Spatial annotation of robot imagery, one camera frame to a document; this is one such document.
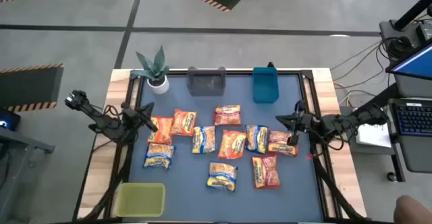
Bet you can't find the teal plastic bin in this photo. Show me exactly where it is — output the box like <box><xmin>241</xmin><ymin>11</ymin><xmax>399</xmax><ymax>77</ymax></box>
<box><xmin>252</xmin><ymin>67</ymin><xmax>280</xmax><ymax>104</ymax></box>

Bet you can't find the monitor with blue screen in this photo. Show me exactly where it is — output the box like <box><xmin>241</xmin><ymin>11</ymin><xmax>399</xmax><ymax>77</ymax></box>
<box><xmin>385</xmin><ymin>43</ymin><xmax>432</xmax><ymax>82</ymax></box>

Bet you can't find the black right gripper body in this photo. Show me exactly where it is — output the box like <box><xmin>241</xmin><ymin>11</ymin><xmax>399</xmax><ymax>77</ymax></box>
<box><xmin>290</xmin><ymin>101</ymin><xmax>315</xmax><ymax>146</ymax></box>

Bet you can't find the white paper sheet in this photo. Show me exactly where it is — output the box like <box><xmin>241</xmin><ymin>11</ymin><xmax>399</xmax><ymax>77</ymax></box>
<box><xmin>356</xmin><ymin>124</ymin><xmax>392</xmax><ymax>147</ymax></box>

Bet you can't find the yellow-green plastic bin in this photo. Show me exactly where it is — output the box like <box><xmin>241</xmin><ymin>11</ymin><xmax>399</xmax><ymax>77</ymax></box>
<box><xmin>115</xmin><ymin>182</ymin><xmax>167</xmax><ymax>218</ymax></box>

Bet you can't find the black metal pole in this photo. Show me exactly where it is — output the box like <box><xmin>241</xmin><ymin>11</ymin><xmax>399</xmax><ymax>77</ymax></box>
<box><xmin>393</xmin><ymin>0</ymin><xmax>432</xmax><ymax>32</ymax></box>

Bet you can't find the black device with blue light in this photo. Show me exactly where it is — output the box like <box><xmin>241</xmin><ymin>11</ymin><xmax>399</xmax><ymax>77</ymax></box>
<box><xmin>0</xmin><ymin>108</ymin><xmax>22</xmax><ymax>132</ymax></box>

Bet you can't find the person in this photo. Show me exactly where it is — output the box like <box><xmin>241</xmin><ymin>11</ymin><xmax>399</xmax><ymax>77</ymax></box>
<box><xmin>393</xmin><ymin>195</ymin><xmax>432</xmax><ymax>224</ymax></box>

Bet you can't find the grey stand base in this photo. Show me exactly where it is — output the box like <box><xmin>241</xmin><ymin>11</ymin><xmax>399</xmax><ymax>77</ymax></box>
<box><xmin>379</xmin><ymin>19</ymin><xmax>423</xmax><ymax>63</ymax></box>

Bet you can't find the grey plastic bin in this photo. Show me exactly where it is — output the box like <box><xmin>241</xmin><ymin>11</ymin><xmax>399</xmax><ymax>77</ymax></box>
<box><xmin>186</xmin><ymin>66</ymin><xmax>226</xmax><ymax>96</ymax></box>

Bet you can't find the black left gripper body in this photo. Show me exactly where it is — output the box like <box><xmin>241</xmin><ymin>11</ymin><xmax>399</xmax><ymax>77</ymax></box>
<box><xmin>119</xmin><ymin>102</ymin><xmax>159</xmax><ymax>142</ymax></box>

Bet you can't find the red Maruchan ramen pack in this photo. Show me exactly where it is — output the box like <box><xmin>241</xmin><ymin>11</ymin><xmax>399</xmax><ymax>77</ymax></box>
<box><xmin>213</xmin><ymin>104</ymin><xmax>242</xmax><ymax>126</ymax></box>
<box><xmin>267</xmin><ymin>130</ymin><xmax>300</xmax><ymax>157</ymax></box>
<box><xmin>251</xmin><ymin>155</ymin><xmax>281</xmax><ymax>190</ymax></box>

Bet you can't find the grey metal desk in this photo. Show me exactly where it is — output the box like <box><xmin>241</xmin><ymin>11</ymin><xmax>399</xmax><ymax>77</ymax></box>
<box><xmin>0</xmin><ymin>125</ymin><xmax>57</xmax><ymax>224</ymax></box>

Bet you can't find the snake plant in white pot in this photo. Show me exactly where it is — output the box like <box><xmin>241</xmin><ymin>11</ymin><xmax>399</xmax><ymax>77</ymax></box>
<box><xmin>130</xmin><ymin>45</ymin><xmax>171</xmax><ymax>95</ymax></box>

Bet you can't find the orange Maruchan ramen pack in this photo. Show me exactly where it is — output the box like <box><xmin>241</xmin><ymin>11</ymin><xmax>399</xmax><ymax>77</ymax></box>
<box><xmin>169</xmin><ymin>108</ymin><xmax>198</xmax><ymax>137</ymax></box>
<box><xmin>217</xmin><ymin>130</ymin><xmax>248</xmax><ymax>160</ymax></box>
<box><xmin>147</xmin><ymin>115</ymin><xmax>174</xmax><ymax>146</ymax></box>

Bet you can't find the blue Maruchan ramen pack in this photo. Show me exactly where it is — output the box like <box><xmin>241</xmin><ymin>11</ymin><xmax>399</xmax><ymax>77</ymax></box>
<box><xmin>244</xmin><ymin>124</ymin><xmax>270</xmax><ymax>155</ymax></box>
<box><xmin>142</xmin><ymin>142</ymin><xmax>176</xmax><ymax>170</ymax></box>
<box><xmin>206</xmin><ymin>161</ymin><xmax>238</xmax><ymax>192</ymax></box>
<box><xmin>191</xmin><ymin>125</ymin><xmax>217</xmax><ymax>155</ymax></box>

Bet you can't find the blue-grey table mat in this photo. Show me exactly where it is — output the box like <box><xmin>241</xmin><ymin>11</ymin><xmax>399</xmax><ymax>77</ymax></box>
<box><xmin>129</xmin><ymin>74</ymin><xmax>325</xmax><ymax>223</ymax></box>

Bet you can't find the laptop computer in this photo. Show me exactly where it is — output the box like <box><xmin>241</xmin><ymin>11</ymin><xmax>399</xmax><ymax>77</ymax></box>
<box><xmin>387</xmin><ymin>72</ymin><xmax>432</xmax><ymax>174</ymax></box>

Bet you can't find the black backlit keyboard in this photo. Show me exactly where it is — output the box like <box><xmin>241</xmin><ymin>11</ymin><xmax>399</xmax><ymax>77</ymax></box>
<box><xmin>393</xmin><ymin>101</ymin><xmax>432</xmax><ymax>136</ymax></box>

